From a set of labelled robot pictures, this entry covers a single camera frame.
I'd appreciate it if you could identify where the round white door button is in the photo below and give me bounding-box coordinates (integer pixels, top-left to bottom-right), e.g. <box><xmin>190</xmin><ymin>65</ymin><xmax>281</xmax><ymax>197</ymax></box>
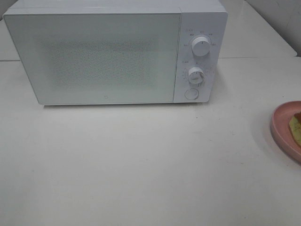
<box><xmin>185</xmin><ymin>89</ymin><xmax>199</xmax><ymax>100</ymax></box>

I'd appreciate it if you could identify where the pink round plate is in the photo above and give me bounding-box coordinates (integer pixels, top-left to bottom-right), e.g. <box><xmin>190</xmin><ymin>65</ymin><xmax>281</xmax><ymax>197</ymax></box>
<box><xmin>270</xmin><ymin>101</ymin><xmax>301</xmax><ymax>164</ymax></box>

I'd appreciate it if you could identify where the white bread sandwich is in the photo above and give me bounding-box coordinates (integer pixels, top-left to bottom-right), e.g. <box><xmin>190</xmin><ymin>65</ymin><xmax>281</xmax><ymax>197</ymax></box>
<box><xmin>289</xmin><ymin>113</ymin><xmax>301</xmax><ymax>145</ymax></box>

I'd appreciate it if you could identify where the white lower timer knob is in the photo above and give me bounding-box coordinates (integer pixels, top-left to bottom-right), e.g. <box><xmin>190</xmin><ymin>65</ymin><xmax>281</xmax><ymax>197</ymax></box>
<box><xmin>188</xmin><ymin>67</ymin><xmax>204</xmax><ymax>85</ymax></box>

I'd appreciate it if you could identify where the white upper power knob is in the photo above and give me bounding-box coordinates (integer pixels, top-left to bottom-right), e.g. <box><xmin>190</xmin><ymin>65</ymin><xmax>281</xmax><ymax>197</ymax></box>
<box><xmin>191</xmin><ymin>35</ymin><xmax>211</xmax><ymax>57</ymax></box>

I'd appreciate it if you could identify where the white microwave oven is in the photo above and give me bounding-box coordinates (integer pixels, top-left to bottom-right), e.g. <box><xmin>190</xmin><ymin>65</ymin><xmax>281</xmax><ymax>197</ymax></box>
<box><xmin>3</xmin><ymin>0</ymin><xmax>228</xmax><ymax>105</ymax></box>

